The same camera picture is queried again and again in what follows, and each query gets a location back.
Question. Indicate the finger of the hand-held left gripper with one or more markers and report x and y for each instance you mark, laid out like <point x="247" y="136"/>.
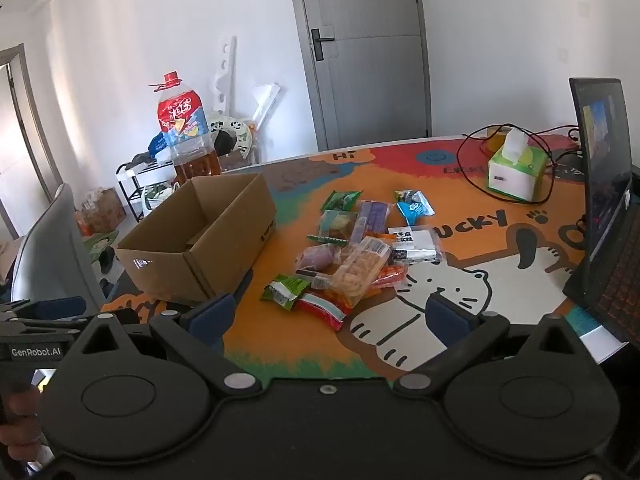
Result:
<point x="55" y="310"/>

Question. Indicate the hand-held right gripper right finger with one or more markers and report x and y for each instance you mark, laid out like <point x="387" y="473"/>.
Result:
<point x="447" y="320"/>

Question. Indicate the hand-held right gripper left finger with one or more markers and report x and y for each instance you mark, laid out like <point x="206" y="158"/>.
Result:
<point x="215" y="317"/>

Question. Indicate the brown cardboard box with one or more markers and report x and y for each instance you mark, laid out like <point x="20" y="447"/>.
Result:
<point x="165" y="270"/>

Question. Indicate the orange sausage packet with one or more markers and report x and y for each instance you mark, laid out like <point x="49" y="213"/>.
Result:
<point x="391" y="276"/>

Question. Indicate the green black snack packet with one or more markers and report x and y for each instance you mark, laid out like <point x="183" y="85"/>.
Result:
<point x="282" y="292"/>

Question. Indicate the black white snack packet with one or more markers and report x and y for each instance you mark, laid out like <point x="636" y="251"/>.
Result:
<point x="415" y="246"/>

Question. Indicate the long cracker packet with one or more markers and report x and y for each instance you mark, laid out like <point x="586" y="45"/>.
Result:
<point x="360" y="270"/>

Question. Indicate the red striped snack packet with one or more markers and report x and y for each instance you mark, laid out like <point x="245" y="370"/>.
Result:
<point x="320" y="308"/>

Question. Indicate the pink round snack packet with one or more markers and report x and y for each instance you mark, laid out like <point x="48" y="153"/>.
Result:
<point x="315" y="257"/>

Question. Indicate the purple snack packet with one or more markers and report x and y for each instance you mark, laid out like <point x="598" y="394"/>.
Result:
<point x="372" y="217"/>

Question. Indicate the blue green snack packet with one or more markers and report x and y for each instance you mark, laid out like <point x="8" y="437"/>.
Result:
<point x="406" y="195"/>

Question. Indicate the person's left hand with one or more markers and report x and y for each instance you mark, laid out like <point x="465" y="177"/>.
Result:
<point x="20" y="415"/>

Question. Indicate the grey chair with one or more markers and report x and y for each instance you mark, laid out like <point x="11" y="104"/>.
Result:
<point x="55" y="255"/>

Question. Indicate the dark slippers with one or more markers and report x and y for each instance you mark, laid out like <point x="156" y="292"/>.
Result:
<point x="107" y="260"/>

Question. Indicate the colourful printed table mat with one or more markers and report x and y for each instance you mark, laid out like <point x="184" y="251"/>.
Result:
<point x="465" y="240"/>

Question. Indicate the cardboard box with goods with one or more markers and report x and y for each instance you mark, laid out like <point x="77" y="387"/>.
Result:
<point x="102" y="210"/>

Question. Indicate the white plastic bag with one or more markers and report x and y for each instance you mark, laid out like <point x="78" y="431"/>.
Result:
<point x="157" y="195"/>

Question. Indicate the black shoe rack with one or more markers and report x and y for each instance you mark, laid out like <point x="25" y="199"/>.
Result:
<point x="132" y="175"/>

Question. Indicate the green white tissue box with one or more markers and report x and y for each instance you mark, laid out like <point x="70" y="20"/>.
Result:
<point x="515" y="175"/>

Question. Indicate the blue bag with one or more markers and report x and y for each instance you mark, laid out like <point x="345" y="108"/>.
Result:
<point x="157" y="142"/>

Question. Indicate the yellow box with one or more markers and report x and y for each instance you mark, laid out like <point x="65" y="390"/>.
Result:
<point x="492" y="140"/>

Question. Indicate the black laptop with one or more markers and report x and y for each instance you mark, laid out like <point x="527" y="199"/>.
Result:
<point x="607" y="220"/>

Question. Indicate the large bottle with red cap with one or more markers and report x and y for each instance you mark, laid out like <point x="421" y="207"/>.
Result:
<point x="187" y="125"/>

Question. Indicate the white foam piece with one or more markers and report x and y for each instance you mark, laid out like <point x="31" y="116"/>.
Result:
<point x="265" y="102"/>

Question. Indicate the tall white foam board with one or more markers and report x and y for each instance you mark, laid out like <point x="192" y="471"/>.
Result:
<point x="224" y="75"/>

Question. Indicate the grey door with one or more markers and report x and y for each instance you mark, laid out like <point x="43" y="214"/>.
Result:
<point x="365" y="50"/>

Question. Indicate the grey side door frame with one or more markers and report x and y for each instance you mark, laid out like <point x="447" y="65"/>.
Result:
<point x="32" y="135"/>

